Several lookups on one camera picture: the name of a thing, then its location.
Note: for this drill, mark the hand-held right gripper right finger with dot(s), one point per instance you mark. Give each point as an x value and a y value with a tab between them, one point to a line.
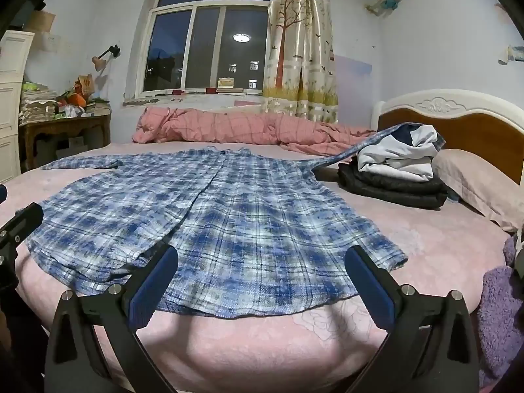
368	288

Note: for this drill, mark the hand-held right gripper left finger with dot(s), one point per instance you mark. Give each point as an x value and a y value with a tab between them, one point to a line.
153	290

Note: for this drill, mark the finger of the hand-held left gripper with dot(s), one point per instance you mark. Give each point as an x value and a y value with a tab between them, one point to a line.
2	193
22	219

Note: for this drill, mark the blue plaid shirt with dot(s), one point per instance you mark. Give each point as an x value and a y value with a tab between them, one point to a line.
245	221

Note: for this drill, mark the wooden side table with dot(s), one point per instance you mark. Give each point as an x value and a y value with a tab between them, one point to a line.
61	125

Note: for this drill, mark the black folded garment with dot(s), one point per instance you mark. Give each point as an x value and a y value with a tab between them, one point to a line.
389	192

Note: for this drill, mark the white drawer cabinet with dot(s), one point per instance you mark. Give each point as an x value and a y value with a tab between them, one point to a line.
12	90

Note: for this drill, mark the orange plush toy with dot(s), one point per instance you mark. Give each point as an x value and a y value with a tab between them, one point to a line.
75	99

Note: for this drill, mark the stack of books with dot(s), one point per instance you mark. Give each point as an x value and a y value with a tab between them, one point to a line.
98	107

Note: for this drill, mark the white and navy garment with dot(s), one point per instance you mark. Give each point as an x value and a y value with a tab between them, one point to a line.
393	159

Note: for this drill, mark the purple fleece blanket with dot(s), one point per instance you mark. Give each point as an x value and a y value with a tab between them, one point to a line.
499	307

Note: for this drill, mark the brown paper bag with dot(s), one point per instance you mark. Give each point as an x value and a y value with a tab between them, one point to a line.
86	84

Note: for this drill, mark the pink pillow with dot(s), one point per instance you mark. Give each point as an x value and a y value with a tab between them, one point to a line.
483	184

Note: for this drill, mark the cardboard sheet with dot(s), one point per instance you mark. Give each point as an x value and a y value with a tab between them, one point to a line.
39	20

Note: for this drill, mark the pink checked quilt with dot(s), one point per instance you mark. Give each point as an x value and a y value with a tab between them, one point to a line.
229	127

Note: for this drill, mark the white and wooden headboard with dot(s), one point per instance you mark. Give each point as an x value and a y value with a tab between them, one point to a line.
470	125

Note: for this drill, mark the white framed window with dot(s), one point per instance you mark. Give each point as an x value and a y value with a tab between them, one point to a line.
204	49

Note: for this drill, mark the tree print curtain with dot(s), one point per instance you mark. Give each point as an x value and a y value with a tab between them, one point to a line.
299	49

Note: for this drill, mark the wall lamp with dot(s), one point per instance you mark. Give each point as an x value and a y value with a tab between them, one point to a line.
98	63

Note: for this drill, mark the white wall fixture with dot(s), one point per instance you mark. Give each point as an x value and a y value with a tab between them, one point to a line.
515	54

